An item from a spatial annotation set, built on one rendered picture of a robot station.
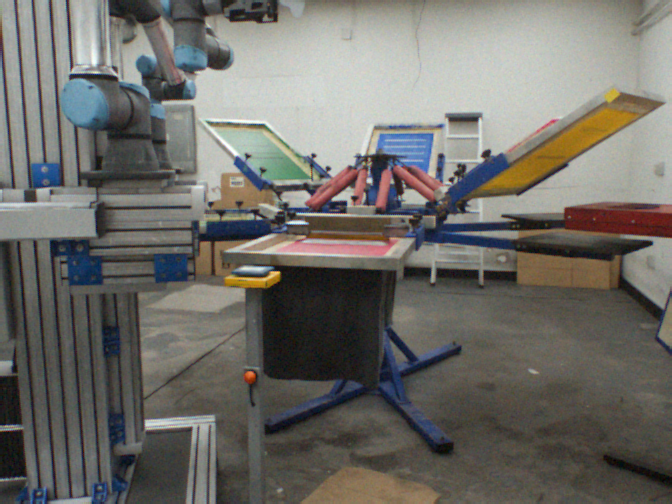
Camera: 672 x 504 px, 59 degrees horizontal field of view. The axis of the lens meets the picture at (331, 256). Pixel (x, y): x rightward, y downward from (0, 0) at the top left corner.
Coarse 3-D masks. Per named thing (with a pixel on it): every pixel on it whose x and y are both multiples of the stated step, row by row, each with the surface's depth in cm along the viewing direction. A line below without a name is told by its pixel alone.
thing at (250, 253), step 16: (256, 240) 222; (272, 240) 232; (224, 256) 195; (240, 256) 194; (256, 256) 193; (272, 256) 191; (288, 256) 190; (304, 256) 189; (320, 256) 187; (336, 256) 186; (352, 256) 185; (368, 256) 185; (384, 256) 185; (400, 256) 185
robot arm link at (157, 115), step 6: (150, 108) 204; (156, 108) 205; (162, 108) 208; (150, 114) 204; (156, 114) 205; (162, 114) 207; (156, 120) 205; (162, 120) 207; (156, 126) 205; (162, 126) 208; (156, 132) 206; (162, 132) 208; (156, 138) 206; (162, 138) 208
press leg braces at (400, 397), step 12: (384, 336) 328; (396, 336) 348; (384, 348) 324; (408, 348) 358; (408, 360) 367; (420, 360) 367; (396, 372) 315; (336, 384) 317; (396, 384) 311; (336, 396) 312; (396, 396) 311
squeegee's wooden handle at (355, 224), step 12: (312, 216) 246; (324, 216) 245; (336, 216) 244; (348, 216) 243; (360, 216) 242; (372, 216) 241; (384, 216) 241; (312, 228) 247; (324, 228) 246; (336, 228) 245; (348, 228) 244; (360, 228) 242; (372, 228) 241
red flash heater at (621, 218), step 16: (576, 208) 230; (592, 208) 226; (608, 208) 226; (624, 208) 225; (656, 208) 226; (576, 224) 231; (592, 224) 227; (608, 224) 223; (624, 224) 219; (640, 224) 215; (656, 224) 211
